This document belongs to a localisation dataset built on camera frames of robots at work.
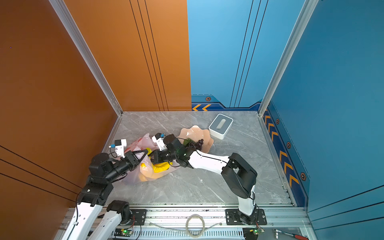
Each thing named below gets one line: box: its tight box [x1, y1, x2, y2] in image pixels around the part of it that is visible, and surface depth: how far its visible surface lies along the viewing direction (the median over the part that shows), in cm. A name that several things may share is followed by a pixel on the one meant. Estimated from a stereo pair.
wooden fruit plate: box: [176, 125, 214, 153], surface depth 104 cm
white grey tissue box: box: [208, 113, 234, 140], surface depth 107 cm
